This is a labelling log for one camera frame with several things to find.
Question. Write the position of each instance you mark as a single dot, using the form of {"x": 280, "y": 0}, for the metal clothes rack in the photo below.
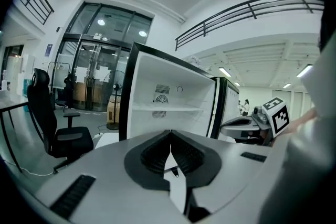
{"x": 61, "y": 81}

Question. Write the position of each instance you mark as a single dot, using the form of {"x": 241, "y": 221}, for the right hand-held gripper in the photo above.
{"x": 277, "y": 115}

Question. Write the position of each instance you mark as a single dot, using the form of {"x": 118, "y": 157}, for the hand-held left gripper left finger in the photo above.
{"x": 147, "y": 162}

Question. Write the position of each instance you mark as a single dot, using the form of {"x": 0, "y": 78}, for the blue wall poster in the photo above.
{"x": 48, "y": 49}

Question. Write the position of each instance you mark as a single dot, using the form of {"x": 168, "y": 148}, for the black fridge with white interior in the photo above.
{"x": 170, "y": 76}

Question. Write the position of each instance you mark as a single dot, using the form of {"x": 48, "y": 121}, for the person's right forearm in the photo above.
{"x": 304, "y": 118}

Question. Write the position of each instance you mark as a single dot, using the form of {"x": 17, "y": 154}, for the black office chair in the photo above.
{"x": 44, "y": 112}

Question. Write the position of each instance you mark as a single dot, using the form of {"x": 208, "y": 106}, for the black standing fan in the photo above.
{"x": 116, "y": 86}

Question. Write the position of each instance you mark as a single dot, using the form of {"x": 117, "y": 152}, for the long fluorescent ceiling light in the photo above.
{"x": 304, "y": 70}
{"x": 225, "y": 71}
{"x": 237, "y": 83}
{"x": 287, "y": 85}

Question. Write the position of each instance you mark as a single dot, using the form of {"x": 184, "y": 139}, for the brown cardboard box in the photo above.
{"x": 112, "y": 112}

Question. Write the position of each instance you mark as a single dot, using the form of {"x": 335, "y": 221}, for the white power strip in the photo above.
{"x": 97, "y": 135}

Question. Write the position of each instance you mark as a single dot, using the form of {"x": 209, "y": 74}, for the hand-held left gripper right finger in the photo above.
{"x": 197, "y": 162}

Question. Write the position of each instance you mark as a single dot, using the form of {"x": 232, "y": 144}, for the long black balcony railing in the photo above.
{"x": 236, "y": 11}

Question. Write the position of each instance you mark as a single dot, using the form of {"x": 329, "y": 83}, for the person's torso in white shirt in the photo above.
{"x": 309, "y": 165}

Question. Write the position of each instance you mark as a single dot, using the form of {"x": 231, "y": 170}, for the black framed glass entrance doors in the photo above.
{"x": 94, "y": 65}

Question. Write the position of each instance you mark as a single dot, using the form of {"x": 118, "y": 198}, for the grey desk with black legs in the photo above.
{"x": 10, "y": 103}

